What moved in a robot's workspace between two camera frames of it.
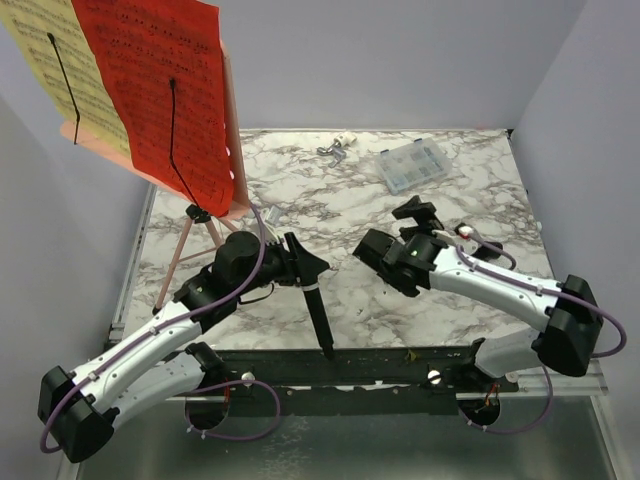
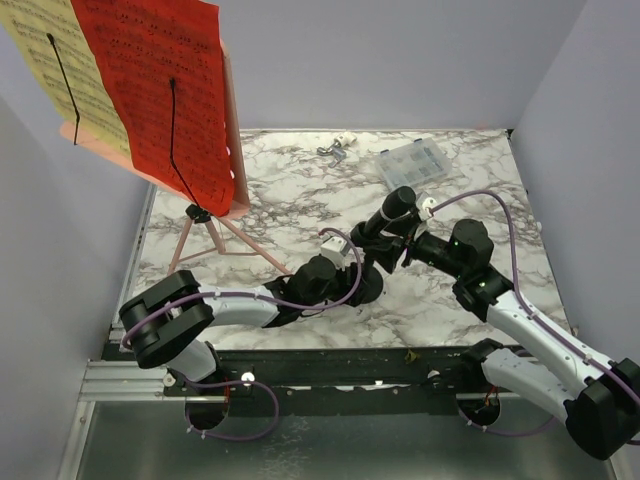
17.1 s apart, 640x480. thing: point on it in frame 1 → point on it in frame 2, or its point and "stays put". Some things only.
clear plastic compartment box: (412, 164) stays put
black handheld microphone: (316, 303) → (398, 202)
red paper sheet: (164, 58) stays put
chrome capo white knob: (340, 143) stays put
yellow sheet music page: (53, 35) stays put
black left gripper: (297, 262) → (344, 281)
